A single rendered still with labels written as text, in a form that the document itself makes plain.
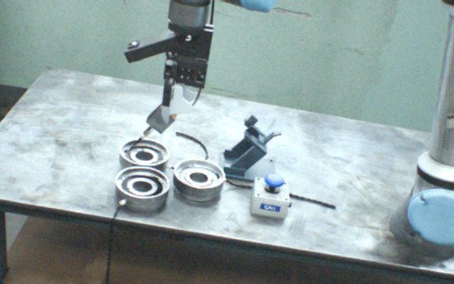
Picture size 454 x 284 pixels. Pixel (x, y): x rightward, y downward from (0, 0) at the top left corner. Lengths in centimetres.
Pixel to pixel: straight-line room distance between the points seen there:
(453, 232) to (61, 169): 76
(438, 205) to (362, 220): 28
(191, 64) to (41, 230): 60
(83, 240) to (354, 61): 177
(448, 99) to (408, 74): 194
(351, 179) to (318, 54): 148
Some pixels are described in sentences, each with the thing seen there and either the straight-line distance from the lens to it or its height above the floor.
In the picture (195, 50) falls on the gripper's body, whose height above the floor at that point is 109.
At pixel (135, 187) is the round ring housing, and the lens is 116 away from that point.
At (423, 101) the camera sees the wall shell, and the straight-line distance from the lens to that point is 298.
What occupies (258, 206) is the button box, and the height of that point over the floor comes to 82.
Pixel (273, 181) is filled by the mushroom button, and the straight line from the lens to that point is 114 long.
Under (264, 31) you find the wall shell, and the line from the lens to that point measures 273.
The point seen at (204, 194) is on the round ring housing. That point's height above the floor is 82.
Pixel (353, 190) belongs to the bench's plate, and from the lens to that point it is 133.
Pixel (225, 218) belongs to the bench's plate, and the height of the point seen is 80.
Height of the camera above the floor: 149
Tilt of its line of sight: 30 degrees down
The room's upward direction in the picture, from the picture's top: 11 degrees clockwise
